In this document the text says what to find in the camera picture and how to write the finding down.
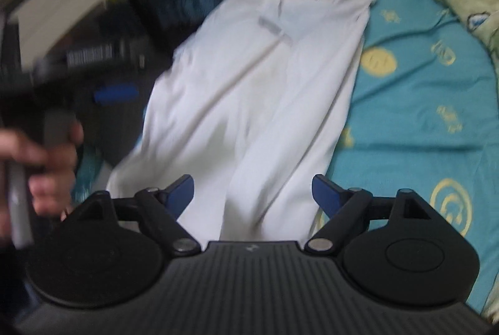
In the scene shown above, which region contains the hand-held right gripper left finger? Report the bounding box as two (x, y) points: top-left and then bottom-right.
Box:
(61, 174), (202, 257)

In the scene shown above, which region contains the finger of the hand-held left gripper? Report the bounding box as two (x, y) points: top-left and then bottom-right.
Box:
(94, 83), (140, 104)

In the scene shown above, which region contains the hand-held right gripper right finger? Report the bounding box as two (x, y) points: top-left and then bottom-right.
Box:
(304, 174), (434, 254)

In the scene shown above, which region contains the white t-shirt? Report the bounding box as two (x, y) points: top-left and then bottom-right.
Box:
(105, 0), (380, 242)

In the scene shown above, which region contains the person's left hand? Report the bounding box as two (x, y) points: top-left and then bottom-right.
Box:
(0, 121), (84, 222)

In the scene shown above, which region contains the chair with blue cover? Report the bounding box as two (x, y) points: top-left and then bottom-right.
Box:
(128, 0), (238, 51)

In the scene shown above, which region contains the teal printed bed sheet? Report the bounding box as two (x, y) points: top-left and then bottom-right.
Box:
(74, 0), (499, 320)

